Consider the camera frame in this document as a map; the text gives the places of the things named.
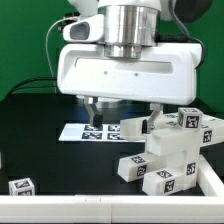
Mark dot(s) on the white chair backrest part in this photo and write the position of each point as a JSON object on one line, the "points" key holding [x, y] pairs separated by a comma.
{"points": [[168, 137]]}

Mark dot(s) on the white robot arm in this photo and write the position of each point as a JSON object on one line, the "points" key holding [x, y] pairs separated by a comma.
{"points": [[136, 50]]}

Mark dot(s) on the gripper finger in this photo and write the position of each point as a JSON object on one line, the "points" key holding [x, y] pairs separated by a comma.
{"points": [[95, 117], [148, 124]]}

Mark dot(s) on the white chair seat part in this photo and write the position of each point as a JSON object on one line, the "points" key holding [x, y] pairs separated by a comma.
{"points": [[187, 161]]}

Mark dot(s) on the white L-shaped border wall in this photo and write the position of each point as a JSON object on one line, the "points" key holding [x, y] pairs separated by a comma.
{"points": [[207, 208]]}

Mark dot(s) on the white base tag plate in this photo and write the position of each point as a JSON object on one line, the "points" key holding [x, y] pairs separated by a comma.
{"points": [[74, 132]]}

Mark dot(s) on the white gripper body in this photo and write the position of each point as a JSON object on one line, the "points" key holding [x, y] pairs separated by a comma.
{"points": [[163, 74]]}

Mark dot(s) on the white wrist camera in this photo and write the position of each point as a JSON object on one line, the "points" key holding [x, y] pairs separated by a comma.
{"points": [[88, 30]]}

